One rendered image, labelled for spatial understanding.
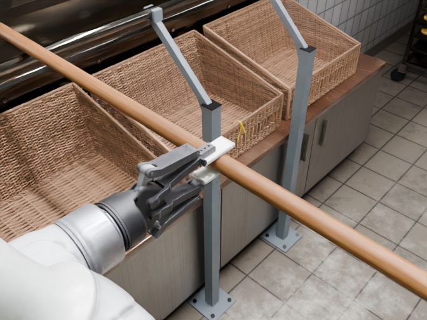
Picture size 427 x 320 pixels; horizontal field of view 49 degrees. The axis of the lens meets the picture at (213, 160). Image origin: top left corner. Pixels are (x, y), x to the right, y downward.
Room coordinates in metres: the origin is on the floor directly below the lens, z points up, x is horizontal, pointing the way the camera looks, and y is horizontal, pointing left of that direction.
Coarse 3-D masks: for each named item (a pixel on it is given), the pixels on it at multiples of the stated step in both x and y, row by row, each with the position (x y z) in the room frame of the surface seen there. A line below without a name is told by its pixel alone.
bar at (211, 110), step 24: (168, 0) 1.31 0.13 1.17; (192, 0) 1.35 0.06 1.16; (120, 24) 1.16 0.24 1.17; (288, 24) 1.51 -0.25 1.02; (48, 48) 1.01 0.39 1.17; (72, 48) 1.06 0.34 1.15; (168, 48) 1.21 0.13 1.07; (312, 48) 1.46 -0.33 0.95; (0, 72) 0.91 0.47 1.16; (192, 72) 1.17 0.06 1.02; (312, 72) 1.46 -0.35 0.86; (216, 120) 1.10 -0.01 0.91; (288, 144) 1.46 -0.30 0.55; (288, 168) 1.45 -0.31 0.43; (216, 192) 1.10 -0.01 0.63; (216, 216) 1.10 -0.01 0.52; (288, 216) 1.45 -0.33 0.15; (216, 240) 1.10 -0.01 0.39; (288, 240) 1.43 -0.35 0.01; (216, 264) 1.10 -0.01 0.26; (216, 288) 1.10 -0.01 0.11; (216, 312) 1.06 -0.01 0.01
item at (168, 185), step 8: (192, 160) 0.53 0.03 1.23; (200, 160) 0.53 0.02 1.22; (176, 168) 0.52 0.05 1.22; (184, 168) 0.51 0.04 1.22; (192, 168) 0.52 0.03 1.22; (168, 176) 0.50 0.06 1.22; (176, 176) 0.50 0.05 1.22; (184, 176) 0.51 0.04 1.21; (160, 184) 0.49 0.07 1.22; (168, 184) 0.49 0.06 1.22; (176, 184) 0.50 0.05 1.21; (160, 192) 0.47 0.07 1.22; (168, 192) 0.48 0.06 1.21; (152, 200) 0.46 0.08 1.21; (160, 200) 0.47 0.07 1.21; (152, 208) 0.45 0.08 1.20
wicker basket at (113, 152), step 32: (64, 96) 1.37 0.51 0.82; (0, 128) 1.19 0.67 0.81; (32, 128) 1.26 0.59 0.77; (64, 128) 1.32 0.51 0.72; (96, 128) 1.34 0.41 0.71; (0, 160) 1.15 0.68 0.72; (32, 160) 1.21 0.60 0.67; (64, 160) 1.27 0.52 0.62; (96, 160) 1.31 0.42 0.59; (128, 160) 1.23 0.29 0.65; (0, 192) 1.10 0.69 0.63; (32, 192) 1.14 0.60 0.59; (64, 192) 1.14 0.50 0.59; (96, 192) 1.14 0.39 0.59; (0, 224) 1.00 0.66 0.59; (32, 224) 0.99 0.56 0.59
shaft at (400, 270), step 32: (0, 32) 1.03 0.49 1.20; (64, 64) 0.86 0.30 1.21; (96, 96) 0.77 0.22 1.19; (160, 128) 0.64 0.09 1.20; (224, 160) 0.55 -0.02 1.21; (256, 192) 0.50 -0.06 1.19; (288, 192) 0.48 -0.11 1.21; (320, 224) 0.42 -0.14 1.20; (384, 256) 0.37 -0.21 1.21; (416, 288) 0.33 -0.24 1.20
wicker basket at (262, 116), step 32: (192, 32) 1.83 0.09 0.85; (128, 64) 1.57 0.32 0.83; (160, 64) 1.67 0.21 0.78; (192, 64) 1.78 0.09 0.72; (224, 64) 1.72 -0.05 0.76; (128, 96) 1.52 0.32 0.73; (160, 96) 1.62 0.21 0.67; (192, 96) 1.72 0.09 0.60; (224, 96) 1.72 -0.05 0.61; (128, 128) 1.47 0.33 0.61; (192, 128) 1.51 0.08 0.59; (224, 128) 1.50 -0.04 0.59; (256, 128) 1.42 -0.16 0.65
